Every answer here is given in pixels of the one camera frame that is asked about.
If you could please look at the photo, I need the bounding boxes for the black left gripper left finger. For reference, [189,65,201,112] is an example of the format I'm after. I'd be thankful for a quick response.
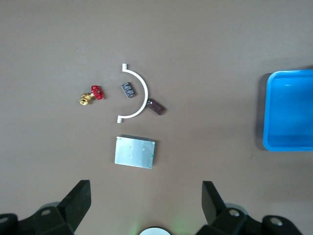
[18,180,92,235]

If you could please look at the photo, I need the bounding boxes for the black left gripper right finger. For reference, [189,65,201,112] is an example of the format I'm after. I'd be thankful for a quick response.
[195,180,266,235]

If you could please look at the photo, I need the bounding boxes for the blue plastic tray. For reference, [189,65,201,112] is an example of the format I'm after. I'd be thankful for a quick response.
[263,69,313,152]

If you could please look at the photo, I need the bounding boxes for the dark brown capacitor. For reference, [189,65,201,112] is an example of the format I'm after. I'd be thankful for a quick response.
[146,97,166,116]

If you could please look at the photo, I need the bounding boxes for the white semicircular plastic clamp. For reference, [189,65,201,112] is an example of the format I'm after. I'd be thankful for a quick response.
[116,63,149,124]

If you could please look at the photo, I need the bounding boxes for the silver metal power supply box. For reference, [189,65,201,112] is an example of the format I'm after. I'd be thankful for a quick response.
[113,134,157,169]

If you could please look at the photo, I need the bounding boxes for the brown table cover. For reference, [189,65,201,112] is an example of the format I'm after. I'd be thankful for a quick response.
[0,0,313,235]

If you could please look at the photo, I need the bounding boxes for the brass valve red handwheel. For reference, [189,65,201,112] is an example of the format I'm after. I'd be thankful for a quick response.
[78,85,105,106]

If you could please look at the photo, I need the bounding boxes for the black printed capacitor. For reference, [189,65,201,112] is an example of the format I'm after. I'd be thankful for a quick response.
[121,82,137,98]

